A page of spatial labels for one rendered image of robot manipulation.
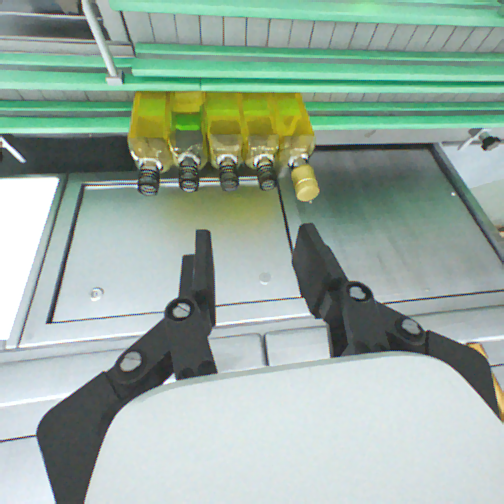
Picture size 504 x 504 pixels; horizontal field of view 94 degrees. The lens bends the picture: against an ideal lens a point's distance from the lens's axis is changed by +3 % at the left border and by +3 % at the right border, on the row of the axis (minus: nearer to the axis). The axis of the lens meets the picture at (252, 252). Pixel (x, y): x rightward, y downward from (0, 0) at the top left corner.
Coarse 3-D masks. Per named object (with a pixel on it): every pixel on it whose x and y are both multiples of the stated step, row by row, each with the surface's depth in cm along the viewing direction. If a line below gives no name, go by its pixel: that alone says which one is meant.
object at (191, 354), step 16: (176, 304) 9; (192, 304) 9; (176, 320) 8; (192, 320) 8; (176, 336) 8; (192, 336) 8; (176, 352) 7; (192, 352) 7; (208, 352) 7; (176, 368) 7; (192, 368) 7; (208, 368) 7
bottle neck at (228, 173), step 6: (222, 156) 36; (228, 156) 36; (222, 162) 35; (228, 162) 35; (234, 162) 36; (222, 168) 35; (228, 168) 34; (234, 168) 35; (222, 174) 34; (228, 174) 34; (234, 174) 34; (222, 180) 34; (228, 180) 34; (234, 180) 34; (222, 186) 35; (228, 186) 36; (234, 186) 36
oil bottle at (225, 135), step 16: (208, 96) 39; (224, 96) 40; (208, 112) 38; (224, 112) 38; (208, 128) 36; (224, 128) 36; (240, 128) 37; (208, 144) 36; (224, 144) 35; (240, 144) 36; (240, 160) 38
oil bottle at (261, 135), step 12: (240, 96) 41; (252, 96) 41; (264, 96) 41; (240, 108) 40; (252, 108) 39; (264, 108) 39; (252, 120) 38; (264, 120) 38; (252, 132) 36; (264, 132) 37; (276, 132) 37; (252, 144) 36; (264, 144) 36; (276, 144) 36; (252, 156) 37; (276, 156) 38; (252, 168) 40
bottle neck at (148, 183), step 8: (144, 160) 34; (152, 160) 35; (144, 168) 34; (152, 168) 34; (160, 168) 36; (144, 176) 33; (152, 176) 33; (144, 184) 33; (152, 184) 33; (144, 192) 34; (152, 192) 35
